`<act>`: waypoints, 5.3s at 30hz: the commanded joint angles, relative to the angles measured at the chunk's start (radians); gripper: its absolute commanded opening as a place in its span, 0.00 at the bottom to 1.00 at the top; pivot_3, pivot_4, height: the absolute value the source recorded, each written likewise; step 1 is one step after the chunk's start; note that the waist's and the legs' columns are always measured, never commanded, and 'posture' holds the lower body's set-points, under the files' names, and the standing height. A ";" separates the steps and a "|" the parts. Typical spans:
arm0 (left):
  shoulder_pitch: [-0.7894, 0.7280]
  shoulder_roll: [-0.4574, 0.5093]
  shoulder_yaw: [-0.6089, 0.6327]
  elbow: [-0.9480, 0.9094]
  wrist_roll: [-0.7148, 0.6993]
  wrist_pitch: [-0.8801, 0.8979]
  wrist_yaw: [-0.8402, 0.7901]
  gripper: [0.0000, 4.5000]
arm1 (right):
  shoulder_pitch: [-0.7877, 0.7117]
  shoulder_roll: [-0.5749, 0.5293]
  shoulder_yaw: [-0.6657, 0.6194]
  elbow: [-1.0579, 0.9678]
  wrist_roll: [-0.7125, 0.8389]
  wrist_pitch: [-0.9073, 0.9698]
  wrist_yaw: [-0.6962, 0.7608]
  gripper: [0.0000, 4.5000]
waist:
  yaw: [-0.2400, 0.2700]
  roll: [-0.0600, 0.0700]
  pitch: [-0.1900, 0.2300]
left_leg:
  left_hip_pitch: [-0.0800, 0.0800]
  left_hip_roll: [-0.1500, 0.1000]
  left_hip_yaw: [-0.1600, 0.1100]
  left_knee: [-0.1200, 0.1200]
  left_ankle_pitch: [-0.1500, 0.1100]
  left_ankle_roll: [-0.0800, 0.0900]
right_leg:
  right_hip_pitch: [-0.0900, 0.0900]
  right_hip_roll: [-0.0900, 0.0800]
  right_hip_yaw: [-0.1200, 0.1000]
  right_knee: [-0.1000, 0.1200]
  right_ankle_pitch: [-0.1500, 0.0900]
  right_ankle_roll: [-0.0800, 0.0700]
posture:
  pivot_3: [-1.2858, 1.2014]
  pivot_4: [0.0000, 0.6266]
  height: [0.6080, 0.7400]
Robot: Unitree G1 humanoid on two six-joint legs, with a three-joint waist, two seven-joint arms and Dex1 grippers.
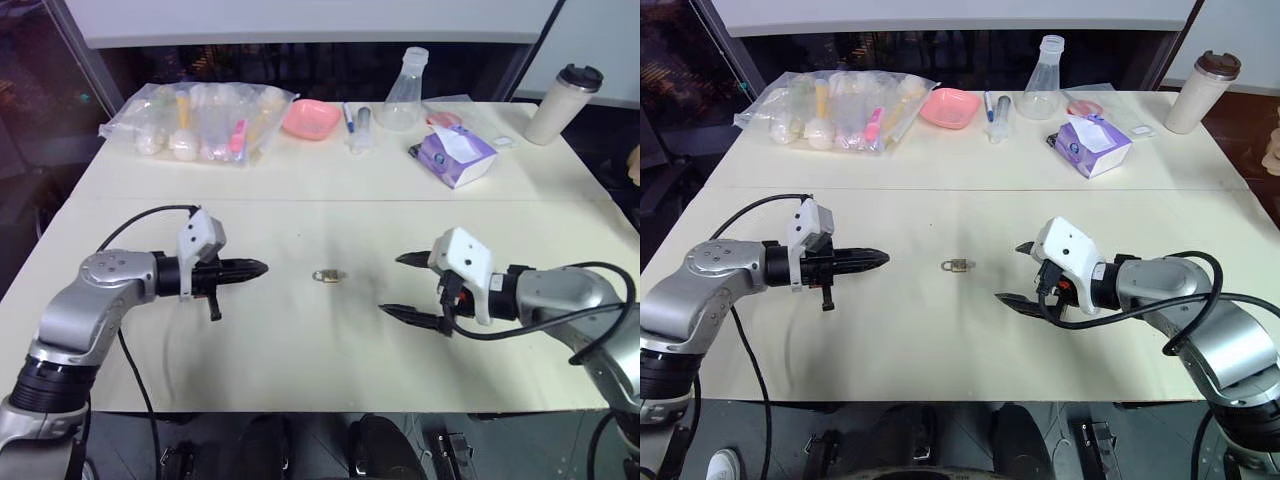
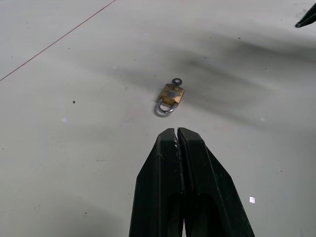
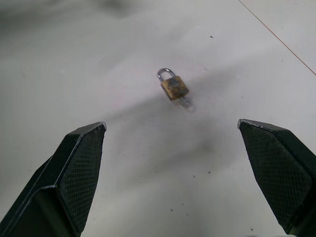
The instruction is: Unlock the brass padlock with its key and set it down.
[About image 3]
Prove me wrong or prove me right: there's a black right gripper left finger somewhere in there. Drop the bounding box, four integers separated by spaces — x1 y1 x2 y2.
0 121 108 237

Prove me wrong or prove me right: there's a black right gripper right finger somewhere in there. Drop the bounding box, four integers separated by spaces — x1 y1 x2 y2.
237 118 316 237

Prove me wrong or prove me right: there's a small brass padlock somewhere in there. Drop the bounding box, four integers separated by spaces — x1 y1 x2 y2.
157 68 190 101

